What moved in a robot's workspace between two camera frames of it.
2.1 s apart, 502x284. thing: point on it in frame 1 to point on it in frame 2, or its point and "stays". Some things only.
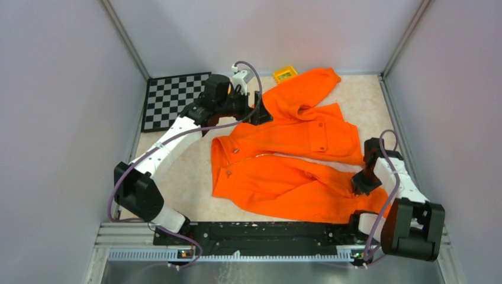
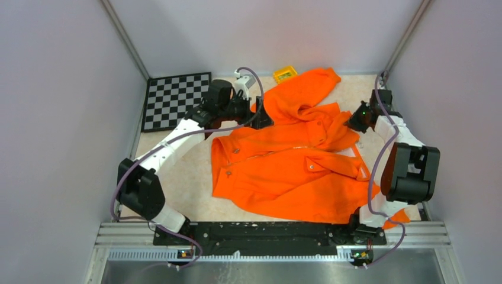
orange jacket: x=301 y=162 stays
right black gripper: x=359 y=187 to x=352 y=122
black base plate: x=218 y=239 stays
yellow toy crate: x=282 y=74 stays
